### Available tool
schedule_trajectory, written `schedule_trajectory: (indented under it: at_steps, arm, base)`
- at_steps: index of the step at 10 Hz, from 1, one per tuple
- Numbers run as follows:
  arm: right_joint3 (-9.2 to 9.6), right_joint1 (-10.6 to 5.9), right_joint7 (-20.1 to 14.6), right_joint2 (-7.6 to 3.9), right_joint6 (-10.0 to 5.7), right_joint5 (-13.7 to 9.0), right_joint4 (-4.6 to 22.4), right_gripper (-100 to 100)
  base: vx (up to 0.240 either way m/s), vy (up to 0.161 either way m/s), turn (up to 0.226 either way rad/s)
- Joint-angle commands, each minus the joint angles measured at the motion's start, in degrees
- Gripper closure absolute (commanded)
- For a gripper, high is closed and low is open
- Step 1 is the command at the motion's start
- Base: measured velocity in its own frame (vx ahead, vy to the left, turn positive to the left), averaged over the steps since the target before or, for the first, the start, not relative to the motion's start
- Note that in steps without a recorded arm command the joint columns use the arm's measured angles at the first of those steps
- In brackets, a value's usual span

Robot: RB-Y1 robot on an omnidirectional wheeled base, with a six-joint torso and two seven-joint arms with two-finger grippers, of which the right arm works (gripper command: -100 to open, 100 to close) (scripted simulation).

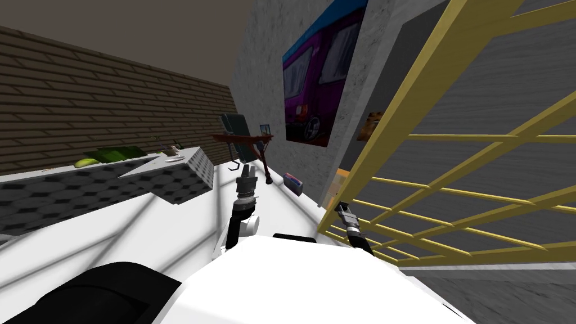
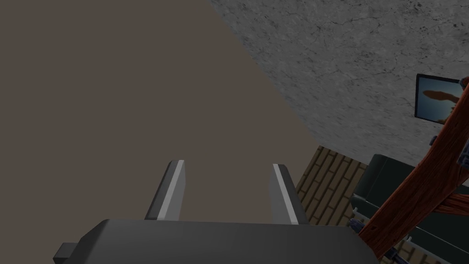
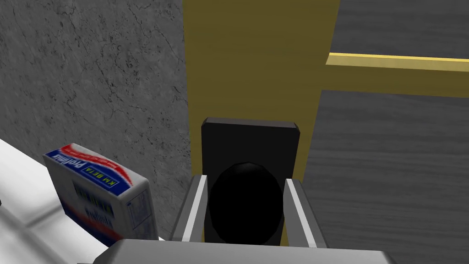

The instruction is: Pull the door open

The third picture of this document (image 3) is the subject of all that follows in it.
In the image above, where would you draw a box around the white blue red carton box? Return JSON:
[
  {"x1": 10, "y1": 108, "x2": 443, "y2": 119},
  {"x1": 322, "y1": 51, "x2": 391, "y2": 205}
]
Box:
[{"x1": 42, "y1": 143, "x2": 159, "y2": 247}]

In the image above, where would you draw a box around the black round door knob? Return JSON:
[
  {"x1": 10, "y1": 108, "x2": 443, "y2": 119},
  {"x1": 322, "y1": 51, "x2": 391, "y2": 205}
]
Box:
[{"x1": 201, "y1": 117, "x2": 301, "y2": 246}]

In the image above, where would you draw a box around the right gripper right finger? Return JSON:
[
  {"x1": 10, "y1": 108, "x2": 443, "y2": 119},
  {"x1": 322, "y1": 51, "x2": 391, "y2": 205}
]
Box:
[{"x1": 283, "y1": 178, "x2": 328, "y2": 248}]

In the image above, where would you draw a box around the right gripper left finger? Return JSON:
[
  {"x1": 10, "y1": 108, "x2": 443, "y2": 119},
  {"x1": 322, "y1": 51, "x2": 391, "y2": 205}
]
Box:
[{"x1": 169, "y1": 175, "x2": 208, "y2": 243}]

